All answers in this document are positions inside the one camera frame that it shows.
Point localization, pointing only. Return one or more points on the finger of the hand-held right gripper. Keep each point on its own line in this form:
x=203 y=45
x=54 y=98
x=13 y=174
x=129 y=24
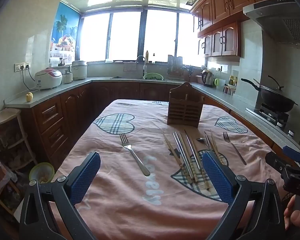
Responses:
x=292 y=152
x=277 y=162

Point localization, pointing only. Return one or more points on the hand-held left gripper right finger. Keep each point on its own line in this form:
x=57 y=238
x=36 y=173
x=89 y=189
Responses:
x=216 y=177

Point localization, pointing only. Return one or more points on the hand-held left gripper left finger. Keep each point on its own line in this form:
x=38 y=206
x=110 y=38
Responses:
x=86 y=175

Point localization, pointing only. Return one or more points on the wooden utensil holder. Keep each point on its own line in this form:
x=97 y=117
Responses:
x=185 y=110

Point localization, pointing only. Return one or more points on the person's right hand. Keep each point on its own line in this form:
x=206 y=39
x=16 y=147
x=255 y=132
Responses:
x=293 y=220

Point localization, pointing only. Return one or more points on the metal fork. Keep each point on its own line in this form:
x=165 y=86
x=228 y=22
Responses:
x=133 y=152
x=233 y=146

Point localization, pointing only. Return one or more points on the metal chopstick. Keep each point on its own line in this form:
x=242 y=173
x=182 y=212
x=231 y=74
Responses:
x=181 y=155
x=193 y=150
x=186 y=156

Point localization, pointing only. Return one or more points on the metal spoon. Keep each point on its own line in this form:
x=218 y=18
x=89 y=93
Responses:
x=201 y=139

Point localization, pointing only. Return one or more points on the gas stove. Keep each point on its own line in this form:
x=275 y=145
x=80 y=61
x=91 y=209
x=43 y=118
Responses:
x=272 y=116

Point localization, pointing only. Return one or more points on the pink heart-print tablecloth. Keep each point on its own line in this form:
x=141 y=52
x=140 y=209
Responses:
x=120 y=200

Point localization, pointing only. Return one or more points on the black wok with lid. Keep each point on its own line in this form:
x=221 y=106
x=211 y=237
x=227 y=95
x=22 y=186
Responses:
x=277 y=100

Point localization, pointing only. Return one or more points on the wooden lower cabinets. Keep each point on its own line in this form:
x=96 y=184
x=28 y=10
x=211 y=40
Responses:
x=72 y=110

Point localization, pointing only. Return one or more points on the wooden cabinets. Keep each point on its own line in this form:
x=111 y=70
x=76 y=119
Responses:
x=72 y=110
x=222 y=2

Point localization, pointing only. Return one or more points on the spice jars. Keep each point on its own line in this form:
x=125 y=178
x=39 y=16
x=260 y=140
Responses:
x=229 y=90

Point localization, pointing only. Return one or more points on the grey kitchen countertop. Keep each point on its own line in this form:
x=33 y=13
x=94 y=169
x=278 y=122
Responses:
x=55 y=91

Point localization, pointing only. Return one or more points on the condiment bottles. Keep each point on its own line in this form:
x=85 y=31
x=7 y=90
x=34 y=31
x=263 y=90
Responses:
x=233 y=80

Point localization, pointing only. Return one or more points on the corner shelf rack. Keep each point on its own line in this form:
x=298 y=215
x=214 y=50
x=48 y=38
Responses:
x=7 y=120

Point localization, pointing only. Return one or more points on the yellow apple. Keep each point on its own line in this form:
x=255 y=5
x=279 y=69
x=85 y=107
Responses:
x=29 y=97

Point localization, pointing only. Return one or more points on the electric kettle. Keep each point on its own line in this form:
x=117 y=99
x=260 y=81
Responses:
x=207 y=78

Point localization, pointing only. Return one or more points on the small white pot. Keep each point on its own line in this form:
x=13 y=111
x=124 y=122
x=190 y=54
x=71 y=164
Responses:
x=67 y=77

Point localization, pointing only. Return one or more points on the white and pink rice cooker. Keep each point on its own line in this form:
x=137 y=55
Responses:
x=48 y=78

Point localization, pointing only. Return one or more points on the kitchen sink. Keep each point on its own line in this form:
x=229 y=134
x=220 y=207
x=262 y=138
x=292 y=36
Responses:
x=125 y=78

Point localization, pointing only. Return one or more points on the tall white rice cooker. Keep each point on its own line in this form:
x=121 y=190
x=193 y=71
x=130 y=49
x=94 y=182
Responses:
x=78 y=70

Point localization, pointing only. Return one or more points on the green colander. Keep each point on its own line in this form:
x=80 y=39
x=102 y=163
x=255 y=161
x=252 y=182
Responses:
x=152 y=76

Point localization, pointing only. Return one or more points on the chrome kitchen faucet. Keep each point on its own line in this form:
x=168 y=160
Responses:
x=144 y=66

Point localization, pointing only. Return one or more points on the yellow bottle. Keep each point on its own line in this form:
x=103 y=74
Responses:
x=147 y=56

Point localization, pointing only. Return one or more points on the range hood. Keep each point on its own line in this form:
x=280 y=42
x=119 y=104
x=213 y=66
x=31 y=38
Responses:
x=277 y=17

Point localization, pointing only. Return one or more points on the large kitchen window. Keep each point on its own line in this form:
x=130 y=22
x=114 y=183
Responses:
x=125 y=35

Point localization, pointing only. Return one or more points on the wooden upper cabinets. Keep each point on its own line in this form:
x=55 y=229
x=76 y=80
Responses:
x=222 y=2

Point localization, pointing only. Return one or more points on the ceiling vent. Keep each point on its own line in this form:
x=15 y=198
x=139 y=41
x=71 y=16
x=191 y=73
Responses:
x=191 y=1

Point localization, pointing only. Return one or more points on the small wall outlet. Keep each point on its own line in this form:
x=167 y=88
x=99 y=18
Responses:
x=219 y=68

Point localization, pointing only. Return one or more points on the wall power outlet strip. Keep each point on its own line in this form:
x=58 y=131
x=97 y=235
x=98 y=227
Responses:
x=22 y=66

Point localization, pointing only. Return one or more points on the beach fruit wall poster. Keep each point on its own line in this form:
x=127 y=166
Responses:
x=65 y=27

